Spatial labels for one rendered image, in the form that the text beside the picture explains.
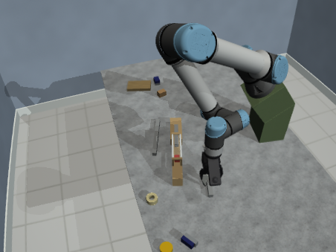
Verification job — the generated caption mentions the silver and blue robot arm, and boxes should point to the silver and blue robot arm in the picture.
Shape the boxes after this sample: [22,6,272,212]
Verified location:
[155,23,288,157]

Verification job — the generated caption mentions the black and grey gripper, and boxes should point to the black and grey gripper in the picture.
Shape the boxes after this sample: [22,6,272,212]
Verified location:
[200,152,223,186]

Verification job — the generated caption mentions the yellow cylinder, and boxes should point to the yellow cylinder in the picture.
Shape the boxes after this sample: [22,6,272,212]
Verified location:
[160,242,172,252]

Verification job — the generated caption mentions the beige roll of masking tape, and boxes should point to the beige roll of masking tape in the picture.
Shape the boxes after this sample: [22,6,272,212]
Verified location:
[146,193,158,205]

